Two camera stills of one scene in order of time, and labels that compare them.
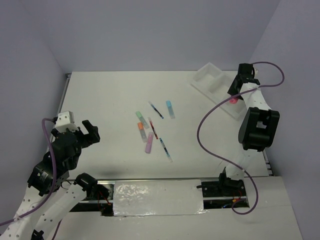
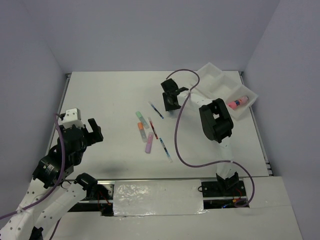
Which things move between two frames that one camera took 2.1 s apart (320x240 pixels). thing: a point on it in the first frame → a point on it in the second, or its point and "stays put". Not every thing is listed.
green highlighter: (142, 118) stays put
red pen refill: (153, 127) stays put
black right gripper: (232, 90) → (167, 106)
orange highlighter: (140, 125) stays put
